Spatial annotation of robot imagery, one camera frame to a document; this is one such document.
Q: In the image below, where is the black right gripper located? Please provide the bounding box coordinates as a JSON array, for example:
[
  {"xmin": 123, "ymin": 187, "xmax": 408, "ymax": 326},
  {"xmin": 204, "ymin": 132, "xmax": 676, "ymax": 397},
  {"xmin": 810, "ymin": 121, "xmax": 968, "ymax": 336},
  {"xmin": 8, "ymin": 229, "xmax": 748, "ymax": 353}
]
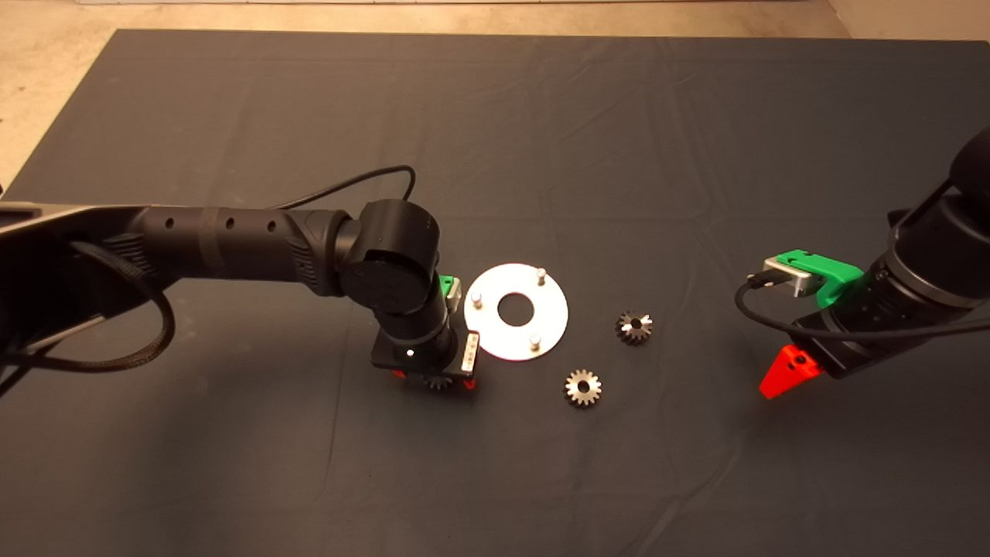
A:
[{"xmin": 759, "ymin": 288, "xmax": 941, "ymax": 401}]

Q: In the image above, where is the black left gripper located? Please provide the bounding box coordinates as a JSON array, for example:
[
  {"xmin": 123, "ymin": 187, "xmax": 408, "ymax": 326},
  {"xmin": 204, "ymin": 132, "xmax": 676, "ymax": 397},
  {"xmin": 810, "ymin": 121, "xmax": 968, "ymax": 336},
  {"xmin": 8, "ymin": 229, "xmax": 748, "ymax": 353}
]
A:
[{"xmin": 370, "ymin": 328, "xmax": 481, "ymax": 391}]

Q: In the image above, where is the round metal carrier plate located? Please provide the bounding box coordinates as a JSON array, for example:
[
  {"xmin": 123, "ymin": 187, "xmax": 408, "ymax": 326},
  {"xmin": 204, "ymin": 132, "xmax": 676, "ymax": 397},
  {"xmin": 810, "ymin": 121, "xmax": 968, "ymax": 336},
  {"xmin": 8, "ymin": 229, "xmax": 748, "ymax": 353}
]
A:
[{"xmin": 463, "ymin": 263, "xmax": 570, "ymax": 362}]

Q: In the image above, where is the dark grey table cloth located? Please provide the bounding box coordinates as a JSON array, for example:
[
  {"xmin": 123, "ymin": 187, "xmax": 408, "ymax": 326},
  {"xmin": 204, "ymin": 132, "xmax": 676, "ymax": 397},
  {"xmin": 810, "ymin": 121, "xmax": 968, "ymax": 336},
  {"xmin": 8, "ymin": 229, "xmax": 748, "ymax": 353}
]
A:
[{"xmin": 0, "ymin": 29, "xmax": 990, "ymax": 557}]

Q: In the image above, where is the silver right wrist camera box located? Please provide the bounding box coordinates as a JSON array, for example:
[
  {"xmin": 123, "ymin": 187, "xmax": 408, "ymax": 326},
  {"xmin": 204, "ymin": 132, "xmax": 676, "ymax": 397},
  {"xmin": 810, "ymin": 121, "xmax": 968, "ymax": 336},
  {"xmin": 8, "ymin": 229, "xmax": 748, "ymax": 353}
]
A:
[{"xmin": 763, "ymin": 258, "xmax": 821, "ymax": 299}]

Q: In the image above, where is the green right camera mount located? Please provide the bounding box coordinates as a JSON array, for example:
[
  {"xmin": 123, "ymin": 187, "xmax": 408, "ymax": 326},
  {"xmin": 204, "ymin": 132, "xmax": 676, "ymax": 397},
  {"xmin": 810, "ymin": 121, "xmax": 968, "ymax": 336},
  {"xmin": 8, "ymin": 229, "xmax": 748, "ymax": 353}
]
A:
[{"xmin": 776, "ymin": 248, "xmax": 865, "ymax": 308}]

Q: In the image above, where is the thin black left camera cable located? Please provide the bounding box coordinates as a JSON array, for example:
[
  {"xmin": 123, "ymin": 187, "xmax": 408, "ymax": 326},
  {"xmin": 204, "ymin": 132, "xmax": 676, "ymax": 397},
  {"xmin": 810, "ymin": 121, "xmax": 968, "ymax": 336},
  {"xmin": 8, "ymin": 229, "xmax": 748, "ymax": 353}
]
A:
[{"xmin": 277, "ymin": 165, "xmax": 418, "ymax": 211}]

